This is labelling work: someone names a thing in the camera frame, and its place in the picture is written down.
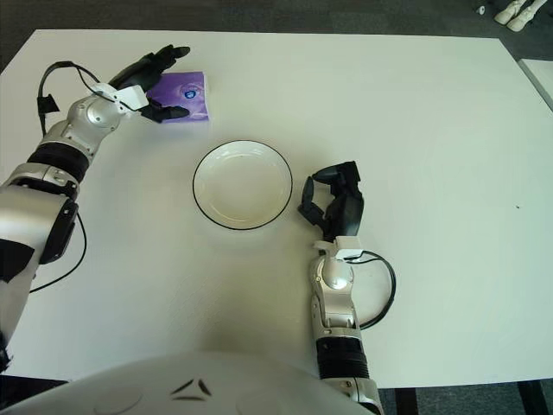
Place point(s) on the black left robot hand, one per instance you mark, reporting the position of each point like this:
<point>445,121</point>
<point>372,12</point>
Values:
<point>138,71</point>

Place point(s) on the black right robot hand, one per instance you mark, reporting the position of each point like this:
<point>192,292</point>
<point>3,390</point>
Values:
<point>350,207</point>

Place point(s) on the purple tissue paper pack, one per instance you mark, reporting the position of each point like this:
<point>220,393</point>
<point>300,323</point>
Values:
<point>173,84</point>

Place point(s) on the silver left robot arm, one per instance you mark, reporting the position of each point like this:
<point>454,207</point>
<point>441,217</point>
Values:
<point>95,114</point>

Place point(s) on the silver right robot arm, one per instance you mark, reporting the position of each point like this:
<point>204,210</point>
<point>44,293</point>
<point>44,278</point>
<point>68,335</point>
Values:
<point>337,281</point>

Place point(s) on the white plate with black rim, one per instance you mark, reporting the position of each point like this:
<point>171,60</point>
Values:
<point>242,186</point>

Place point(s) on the black table leg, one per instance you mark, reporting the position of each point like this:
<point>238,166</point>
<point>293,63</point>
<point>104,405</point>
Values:
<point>530,400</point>
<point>406,402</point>

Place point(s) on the white side table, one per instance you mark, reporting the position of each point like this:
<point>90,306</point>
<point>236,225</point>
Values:
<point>542,75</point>

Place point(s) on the white humanoid robot foot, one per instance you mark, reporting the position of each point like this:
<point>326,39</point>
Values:
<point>505,16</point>
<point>520,21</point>

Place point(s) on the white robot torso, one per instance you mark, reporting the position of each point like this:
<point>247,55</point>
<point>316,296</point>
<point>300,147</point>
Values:
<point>129,389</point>

